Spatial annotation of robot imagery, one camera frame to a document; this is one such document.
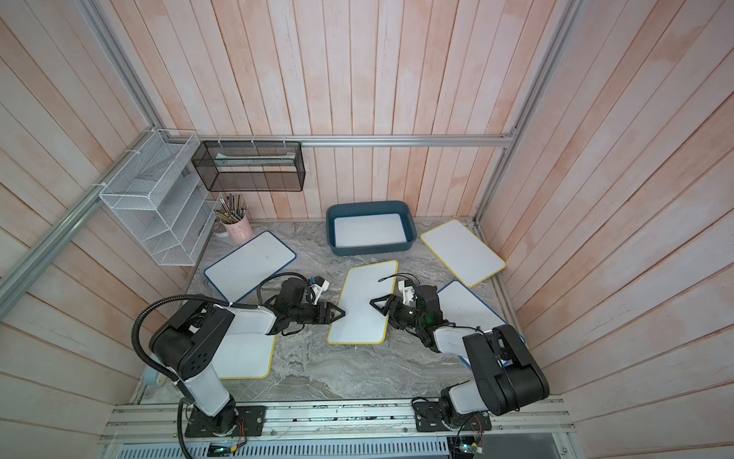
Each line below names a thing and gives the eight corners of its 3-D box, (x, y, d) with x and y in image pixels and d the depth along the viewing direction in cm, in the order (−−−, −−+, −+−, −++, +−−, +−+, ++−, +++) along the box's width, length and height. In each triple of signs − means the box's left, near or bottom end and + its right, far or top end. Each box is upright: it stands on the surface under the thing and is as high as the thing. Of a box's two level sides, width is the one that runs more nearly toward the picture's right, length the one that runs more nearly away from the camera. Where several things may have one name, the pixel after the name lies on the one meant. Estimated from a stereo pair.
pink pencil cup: (228, 244, 115) (212, 216, 102) (237, 222, 123) (223, 193, 110) (252, 244, 115) (239, 216, 102) (260, 222, 123) (248, 193, 110)
